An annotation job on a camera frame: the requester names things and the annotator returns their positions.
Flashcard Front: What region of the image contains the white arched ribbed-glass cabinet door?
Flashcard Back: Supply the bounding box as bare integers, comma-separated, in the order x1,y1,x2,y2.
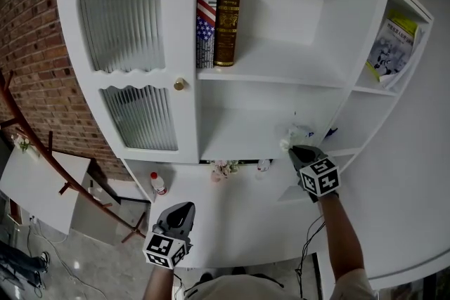
53,0,201,164

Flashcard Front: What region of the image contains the white desk with hutch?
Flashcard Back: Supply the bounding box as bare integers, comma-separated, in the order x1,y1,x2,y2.
53,0,435,203

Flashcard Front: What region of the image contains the flag and newsprint book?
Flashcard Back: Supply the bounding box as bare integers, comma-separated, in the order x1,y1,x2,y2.
195,0,221,70

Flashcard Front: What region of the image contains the clear plastic bag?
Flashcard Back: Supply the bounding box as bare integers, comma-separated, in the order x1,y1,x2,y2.
279,122,316,154

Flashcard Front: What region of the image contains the white bottle with red cap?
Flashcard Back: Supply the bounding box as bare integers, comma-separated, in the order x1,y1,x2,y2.
150,171,169,197

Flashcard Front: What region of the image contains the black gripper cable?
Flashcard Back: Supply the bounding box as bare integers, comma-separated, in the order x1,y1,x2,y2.
294,214,326,299
172,272,186,300

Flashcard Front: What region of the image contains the person's light shirt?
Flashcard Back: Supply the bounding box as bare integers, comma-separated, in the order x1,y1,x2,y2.
184,268,380,300

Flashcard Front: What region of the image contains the yellow-green topped magazine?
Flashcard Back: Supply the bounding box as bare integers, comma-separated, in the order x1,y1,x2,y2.
365,8,426,89

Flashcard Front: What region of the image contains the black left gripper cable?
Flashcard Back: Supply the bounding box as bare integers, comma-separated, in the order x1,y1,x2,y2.
172,272,186,300

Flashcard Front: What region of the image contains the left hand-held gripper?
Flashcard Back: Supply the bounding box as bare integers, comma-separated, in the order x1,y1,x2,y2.
142,202,196,270

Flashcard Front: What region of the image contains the white side table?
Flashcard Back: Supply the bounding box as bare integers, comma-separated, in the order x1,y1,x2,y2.
0,147,122,247

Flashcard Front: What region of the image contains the person's left forearm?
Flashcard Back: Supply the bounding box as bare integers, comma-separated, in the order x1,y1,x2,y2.
142,265,175,300

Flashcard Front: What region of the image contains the brown gold-trimmed book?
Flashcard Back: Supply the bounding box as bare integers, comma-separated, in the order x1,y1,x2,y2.
213,0,245,67

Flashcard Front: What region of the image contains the white floor cable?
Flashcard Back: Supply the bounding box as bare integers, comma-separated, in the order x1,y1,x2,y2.
27,221,106,300

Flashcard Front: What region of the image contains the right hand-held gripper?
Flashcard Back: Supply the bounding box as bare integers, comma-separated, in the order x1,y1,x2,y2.
288,145,341,203

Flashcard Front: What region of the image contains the person's right forearm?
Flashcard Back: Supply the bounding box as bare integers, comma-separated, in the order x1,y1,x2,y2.
318,193,370,292

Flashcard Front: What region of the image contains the pink vase with pale flowers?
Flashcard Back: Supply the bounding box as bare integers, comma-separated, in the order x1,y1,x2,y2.
210,159,243,183

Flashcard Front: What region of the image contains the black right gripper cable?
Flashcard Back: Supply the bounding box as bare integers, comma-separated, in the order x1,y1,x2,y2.
294,214,326,299

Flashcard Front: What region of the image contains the white vase with white flowers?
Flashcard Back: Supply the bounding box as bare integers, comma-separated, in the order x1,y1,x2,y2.
12,133,39,157

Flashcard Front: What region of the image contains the wooden coat rack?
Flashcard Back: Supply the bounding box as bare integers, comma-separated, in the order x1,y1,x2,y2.
0,69,148,244

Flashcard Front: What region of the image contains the small clear bottle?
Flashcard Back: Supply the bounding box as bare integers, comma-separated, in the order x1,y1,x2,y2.
255,159,272,181

